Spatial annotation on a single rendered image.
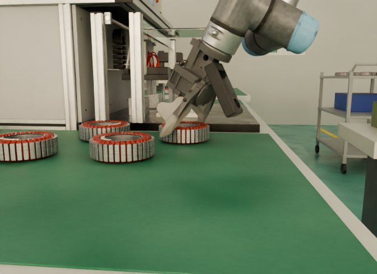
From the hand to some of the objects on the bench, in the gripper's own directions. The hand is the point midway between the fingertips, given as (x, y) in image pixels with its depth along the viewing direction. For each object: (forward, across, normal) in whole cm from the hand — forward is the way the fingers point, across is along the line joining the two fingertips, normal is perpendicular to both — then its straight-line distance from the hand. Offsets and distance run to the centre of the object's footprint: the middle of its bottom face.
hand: (182, 135), depth 73 cm
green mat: (+9, +29, -13) cm, 33 cm away
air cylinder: (+20, -44, -36) cm, 60 cm away
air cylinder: (+14, -22, -27) cm, 38 cm away
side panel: (+24, +7, -38) cm, 45 cm away
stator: (+1, 0, +1) cm, 1 cm away
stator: (+9, +8, -13) cm, 18 cm away
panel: (+22, -28, -40) cm, 54 cm away
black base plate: (+13, -39, -20) cm, 45 cm away
